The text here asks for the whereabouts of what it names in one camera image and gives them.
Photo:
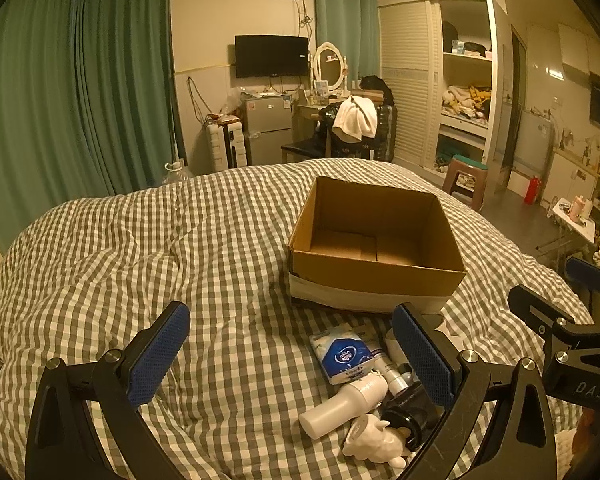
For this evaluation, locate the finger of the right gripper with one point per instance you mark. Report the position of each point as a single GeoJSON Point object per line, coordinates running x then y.
{"type": "Point", "coordinates": [559, 330]}
{"type": "Point", "coordinates": [586, 273]}

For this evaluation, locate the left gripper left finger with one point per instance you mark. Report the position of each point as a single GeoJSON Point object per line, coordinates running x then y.
{"type": "Point", "coordinates": [62, 440]}

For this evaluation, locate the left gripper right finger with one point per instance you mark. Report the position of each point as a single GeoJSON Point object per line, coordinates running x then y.
{"type": "Point", "coordinates": [519, 439]}

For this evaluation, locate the black round object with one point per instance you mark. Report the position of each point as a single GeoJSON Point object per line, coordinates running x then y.
{"type": "Point", "coordinates": [412, 412]}

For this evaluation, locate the white plastic bottle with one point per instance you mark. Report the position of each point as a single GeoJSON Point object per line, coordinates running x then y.
{"type": "Point", "coordinates": [353, 399]}

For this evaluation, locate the blue tissue pack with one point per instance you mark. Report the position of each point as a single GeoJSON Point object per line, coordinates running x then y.
{"type": "Point", "coordinates": [342, 354]}

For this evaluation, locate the small white folding table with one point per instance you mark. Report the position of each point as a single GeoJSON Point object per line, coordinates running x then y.
{"type": "Point", "coordinates": [574, 231]}

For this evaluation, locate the red fire extinguisher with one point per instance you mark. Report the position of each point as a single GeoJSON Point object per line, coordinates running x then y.
{"type": "Point", "coordinates": [532, 190]}

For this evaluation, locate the white cream tube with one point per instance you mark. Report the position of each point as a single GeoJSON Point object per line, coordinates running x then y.
{"type": "Point", "coordinates": [391, 362]}

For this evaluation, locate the white ceramic figurine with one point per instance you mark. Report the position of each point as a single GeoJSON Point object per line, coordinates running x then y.
{"type": "Point", "coordinates": [371, 438]}

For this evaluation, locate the brown plastic stool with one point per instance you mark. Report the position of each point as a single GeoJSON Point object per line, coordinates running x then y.
{"type": "Point", "coordinates": [466, 177]}

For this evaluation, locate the open cardboard box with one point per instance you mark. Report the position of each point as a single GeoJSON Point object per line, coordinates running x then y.
{"type": "Point", "coordinates": [368, 248]}

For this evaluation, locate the dark suitcase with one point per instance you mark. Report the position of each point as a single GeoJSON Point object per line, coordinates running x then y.
{"type": "Point", "coordinates": [385, 138]}

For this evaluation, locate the white louvred wardrobe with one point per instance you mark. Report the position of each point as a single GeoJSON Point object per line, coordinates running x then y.
{"type": "Point", "coordinates": [440, 59]}

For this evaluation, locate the white towel on chair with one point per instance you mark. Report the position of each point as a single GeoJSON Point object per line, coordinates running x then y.
{"type": "Point", "coordinates": [356, 119]}

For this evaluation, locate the clear water jug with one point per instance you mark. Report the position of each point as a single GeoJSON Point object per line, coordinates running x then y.
{"type": "Point", "coordinates": [176, 172]}

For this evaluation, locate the black chair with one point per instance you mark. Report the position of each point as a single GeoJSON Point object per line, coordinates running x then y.
{"type": "Point", "coordinates": [324, 142]}

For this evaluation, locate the white suitcase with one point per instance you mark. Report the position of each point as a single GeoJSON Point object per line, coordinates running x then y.
{"type": "Point", "coordinates": [227, 143]}

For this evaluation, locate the oval white vanity mirror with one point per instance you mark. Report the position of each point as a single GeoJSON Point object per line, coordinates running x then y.
{"type": "Point", "coordinates": [329, 65]}

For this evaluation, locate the green curtain left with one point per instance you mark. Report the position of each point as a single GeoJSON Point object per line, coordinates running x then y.
{"type": "Point", "coordinates": [86, 103]}

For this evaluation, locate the green curtain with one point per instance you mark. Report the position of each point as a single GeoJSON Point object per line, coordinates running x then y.
{"type": "Point", "coordinates": [353, 27]}
{"type": "Point", "coordinates": [86, 103]}

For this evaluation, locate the silver mini fridge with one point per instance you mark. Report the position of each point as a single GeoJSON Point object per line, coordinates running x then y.
{"type": "Point", "coordinates": [268, 128]}

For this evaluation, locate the green curtain centre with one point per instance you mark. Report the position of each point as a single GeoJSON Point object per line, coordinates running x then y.
{"type": "Point", "coordinates": [353, 27]}

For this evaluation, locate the black wall television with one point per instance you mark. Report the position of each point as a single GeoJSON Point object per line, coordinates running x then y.
{"type": "Point", "coordinates": [271, 56]}

